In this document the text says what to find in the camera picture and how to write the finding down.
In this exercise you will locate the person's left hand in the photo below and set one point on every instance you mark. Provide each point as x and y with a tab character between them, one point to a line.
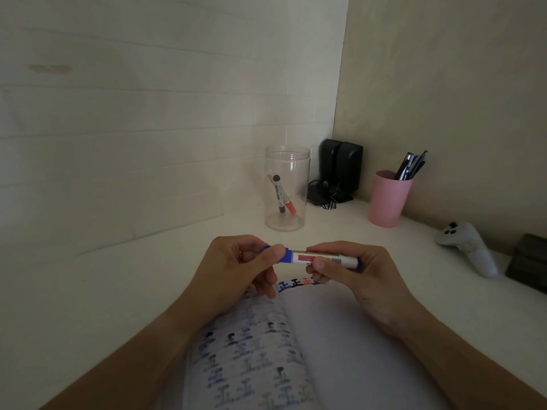
222	273

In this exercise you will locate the person's right hand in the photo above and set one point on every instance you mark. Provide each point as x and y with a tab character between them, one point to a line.
371	281

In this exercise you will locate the person's right thumb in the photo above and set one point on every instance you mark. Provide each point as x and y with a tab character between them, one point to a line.
325	264

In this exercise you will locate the person's right middle finger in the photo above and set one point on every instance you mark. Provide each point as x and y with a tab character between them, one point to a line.
317	277

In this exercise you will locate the person's left thumb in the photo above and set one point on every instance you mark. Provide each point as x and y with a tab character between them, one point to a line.
271	254

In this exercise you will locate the blue marker cap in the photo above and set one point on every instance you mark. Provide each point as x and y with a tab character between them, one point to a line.
288	256

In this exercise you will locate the white marker pen blue end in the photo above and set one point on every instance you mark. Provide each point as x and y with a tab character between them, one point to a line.
305	257

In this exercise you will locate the person's right forearm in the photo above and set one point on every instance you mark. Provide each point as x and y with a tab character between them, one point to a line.
461	362

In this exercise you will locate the person's left forearm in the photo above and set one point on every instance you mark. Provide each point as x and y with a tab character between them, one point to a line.
141	358

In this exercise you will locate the red marker pen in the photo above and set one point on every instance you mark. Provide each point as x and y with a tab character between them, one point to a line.
289	204

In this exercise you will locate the black marker pen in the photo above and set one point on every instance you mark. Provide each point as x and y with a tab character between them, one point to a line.
278	194

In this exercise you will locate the open notebook with ink writing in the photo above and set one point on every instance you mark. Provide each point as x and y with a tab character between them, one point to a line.
342	358

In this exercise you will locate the pink cup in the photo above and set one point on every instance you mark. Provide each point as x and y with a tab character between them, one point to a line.
388	200

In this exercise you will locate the clear plastic jar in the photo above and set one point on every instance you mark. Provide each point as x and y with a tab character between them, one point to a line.
295	166

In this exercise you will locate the black desktop speaker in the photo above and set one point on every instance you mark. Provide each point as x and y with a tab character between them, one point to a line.
350	170
328	162

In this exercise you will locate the dark ballpoint pen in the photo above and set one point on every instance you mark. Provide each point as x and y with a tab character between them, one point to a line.
421	163
413	168
404	166

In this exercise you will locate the white handheld controller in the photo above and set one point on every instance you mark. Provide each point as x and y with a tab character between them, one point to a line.
470	245

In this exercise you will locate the dark brown box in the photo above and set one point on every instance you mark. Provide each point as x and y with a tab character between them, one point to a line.
529	262

